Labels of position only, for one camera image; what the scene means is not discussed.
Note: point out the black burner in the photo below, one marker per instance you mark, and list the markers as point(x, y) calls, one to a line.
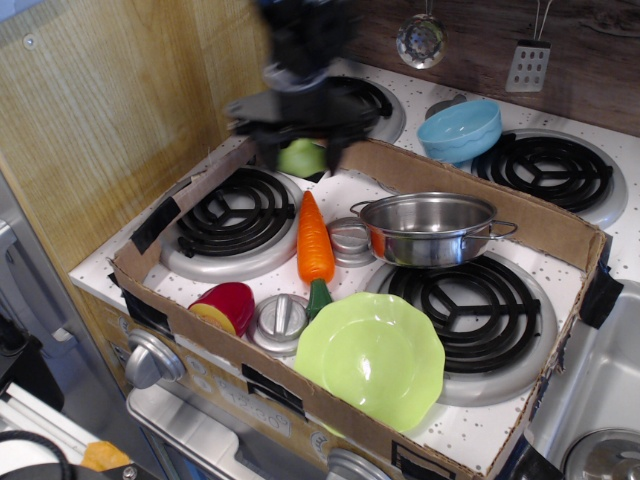
point(391, 117)
point(559, 168)
point(494, 320)
point(242, 229)

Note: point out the green toy broccoli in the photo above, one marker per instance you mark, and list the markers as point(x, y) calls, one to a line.
point(302, 158)

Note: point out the back right black burner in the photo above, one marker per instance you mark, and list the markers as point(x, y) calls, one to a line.
point(559, 168)

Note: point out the silver stovetop knob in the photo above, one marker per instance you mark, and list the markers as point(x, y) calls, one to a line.
point(349, 240)
point(278, 323)

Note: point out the silver oven front knob left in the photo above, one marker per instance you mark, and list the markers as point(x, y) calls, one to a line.
point(151, 361)

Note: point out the orange toy carrot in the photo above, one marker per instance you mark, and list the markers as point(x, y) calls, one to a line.
point(315, 259)

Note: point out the orange object bottom left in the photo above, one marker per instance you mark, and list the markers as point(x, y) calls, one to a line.
point(101, 456)

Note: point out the light green plastic plate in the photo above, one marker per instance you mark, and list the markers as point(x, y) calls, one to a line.
point(379, 354)

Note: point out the silver metal pan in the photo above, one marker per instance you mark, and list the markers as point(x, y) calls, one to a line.
point(431, 229)

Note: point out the hanging metal slotted spatula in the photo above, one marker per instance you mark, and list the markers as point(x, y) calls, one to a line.
point(527, 72)

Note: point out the silver sink basin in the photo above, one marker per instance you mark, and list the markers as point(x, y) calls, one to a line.
point(587, 425)

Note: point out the silver stovetop knob front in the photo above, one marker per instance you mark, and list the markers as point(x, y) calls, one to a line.
point(278, 323)

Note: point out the silver oven front knob right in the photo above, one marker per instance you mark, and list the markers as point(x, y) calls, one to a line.
point(346, 465)

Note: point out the silver stovetop knob centre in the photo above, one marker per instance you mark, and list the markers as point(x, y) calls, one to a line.
point(349, 240)

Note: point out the front right black burner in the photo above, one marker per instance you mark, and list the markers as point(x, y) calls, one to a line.
point(494, 320)

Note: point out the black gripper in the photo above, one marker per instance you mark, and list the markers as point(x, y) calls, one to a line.
point(340, 111)

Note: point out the front left black burner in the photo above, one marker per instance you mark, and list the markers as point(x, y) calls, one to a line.
point(242, 229)

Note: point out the red yellow toy pepper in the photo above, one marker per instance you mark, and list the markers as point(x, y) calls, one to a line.
point(229, 305)

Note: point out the light blue plastic bowl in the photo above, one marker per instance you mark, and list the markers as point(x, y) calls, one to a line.
point(461, 132)

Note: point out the back left black burner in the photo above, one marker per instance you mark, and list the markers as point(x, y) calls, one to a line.
point(391, 117)

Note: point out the silver oven knob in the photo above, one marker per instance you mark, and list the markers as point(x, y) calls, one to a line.
point(346, 465)
point(151, 361)

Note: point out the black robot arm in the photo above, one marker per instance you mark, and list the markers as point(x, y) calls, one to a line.
point(305, 37)

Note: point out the hanging metal strainer ladle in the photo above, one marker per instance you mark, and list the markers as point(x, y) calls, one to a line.
point(422, 40)

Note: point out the brown cardboard fence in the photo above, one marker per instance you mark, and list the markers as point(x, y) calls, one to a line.
point(542, 228)

